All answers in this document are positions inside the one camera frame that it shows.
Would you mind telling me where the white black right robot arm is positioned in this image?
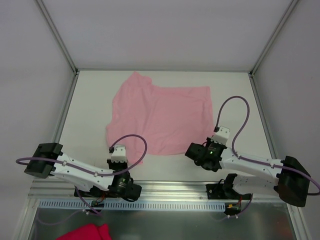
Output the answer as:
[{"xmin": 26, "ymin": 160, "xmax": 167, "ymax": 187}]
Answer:
[{"xmin": 185, "ymin": 140, "xmax": 310, "ymax": 208}]

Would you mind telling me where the slotted white cable duct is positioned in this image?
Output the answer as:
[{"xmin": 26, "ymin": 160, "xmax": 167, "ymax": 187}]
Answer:
[{"xmin": 38, "ymin": 199, "xmax": 226, "ymax": 212}]

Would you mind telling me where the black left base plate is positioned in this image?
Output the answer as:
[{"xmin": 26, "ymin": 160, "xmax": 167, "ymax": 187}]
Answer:
[{"xmin": 73, "ymin": 186, "xmax": 106, "ymax": 200}]

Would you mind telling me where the right aluminium frame post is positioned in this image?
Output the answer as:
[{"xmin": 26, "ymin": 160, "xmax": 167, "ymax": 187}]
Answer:
[{"xmin": 249, "ymin": 0, "xmax": 301, "ymax": 76}]

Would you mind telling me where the red t-shirt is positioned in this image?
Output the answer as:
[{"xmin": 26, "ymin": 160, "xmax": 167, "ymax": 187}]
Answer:
[{"xmin": 57, "ymin": 223, "xmax": 112, "ymax": 240}]

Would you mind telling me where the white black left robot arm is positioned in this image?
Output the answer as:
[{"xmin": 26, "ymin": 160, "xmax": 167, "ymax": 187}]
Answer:
[{"xmin": 24, "ymin": 143, "xmax": 142, "ymax": 202}]

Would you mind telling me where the aluminium frame post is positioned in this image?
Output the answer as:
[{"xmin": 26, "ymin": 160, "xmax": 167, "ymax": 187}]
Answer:
[
  {"xmin": 249, "ymin": 0, "xmax": 301, "ymax": 76},
  {"xmin": 34, "ymin": 0, "xmax": 79, "ymax": 75}
]

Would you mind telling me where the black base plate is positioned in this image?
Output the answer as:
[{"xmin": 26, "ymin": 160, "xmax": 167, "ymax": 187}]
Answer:
[
  {"xmin": 205, "ymin": 183, "xmax": 251, "ymax": 200},
  {"xmin": 73, "ymin": 186, "xmax": 106, "ymax": 200}
]

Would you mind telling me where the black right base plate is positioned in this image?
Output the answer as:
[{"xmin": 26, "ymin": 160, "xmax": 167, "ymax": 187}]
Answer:
[{"xmin": 205, "ymin": 183, "xmax": 251, "ymax": 200}]

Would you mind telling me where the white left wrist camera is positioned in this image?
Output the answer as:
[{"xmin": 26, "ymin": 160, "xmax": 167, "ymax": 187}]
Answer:
[{"xmin": 109, "ymin": 144, "xmax": 127, "ymax": 163}]

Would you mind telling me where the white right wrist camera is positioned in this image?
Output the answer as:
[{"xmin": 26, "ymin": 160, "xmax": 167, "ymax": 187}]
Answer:
[{"xmin": 211, "ymin": 126, "xmax": 230, "ymax": 145}]

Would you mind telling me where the pink t-shirt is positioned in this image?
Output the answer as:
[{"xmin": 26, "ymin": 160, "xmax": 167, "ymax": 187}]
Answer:
[{"xmin": 106, "ymin": 72, "xmax": 214, "ymax": 164}]

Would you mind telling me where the left aluminium frame post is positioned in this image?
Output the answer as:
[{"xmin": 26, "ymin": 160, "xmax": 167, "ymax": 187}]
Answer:
[{"xmin": 34, "ymin": 0, "xmax": 79, "ymax": 75}]

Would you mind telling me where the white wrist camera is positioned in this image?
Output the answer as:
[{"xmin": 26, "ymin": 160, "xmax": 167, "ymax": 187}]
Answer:
[
  {"xmin": 211, "ymin": 126, "xmax": 230, "ymax": 145},
  {"xmin": 109, "ymin": 144, "xmax": 127, "ymax": 163}
]

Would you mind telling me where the aluminium mounting rail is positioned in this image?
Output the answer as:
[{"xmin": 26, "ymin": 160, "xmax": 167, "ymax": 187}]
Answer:
[{"xmin": 27, "ymin": 178, "xmax": 301, "ymax": 203}]

